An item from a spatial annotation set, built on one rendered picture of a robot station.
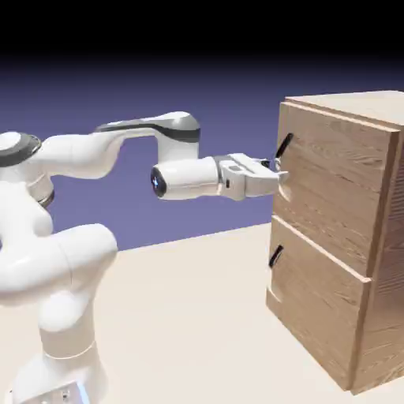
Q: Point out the light wood cabinet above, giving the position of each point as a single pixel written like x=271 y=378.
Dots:
x=389 y=252

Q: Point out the large light wood cabinet door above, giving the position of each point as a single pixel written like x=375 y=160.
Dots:
x=331 y=189

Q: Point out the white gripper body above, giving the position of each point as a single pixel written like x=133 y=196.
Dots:
x=260 y=184

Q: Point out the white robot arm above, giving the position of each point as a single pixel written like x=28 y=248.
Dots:
x=176 y=180

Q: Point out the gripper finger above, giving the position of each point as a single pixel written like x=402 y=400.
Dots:
x=282 y=176
x=265 y=163

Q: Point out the small light wood cabinet door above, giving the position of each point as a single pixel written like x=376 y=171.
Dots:
x=315 y=309

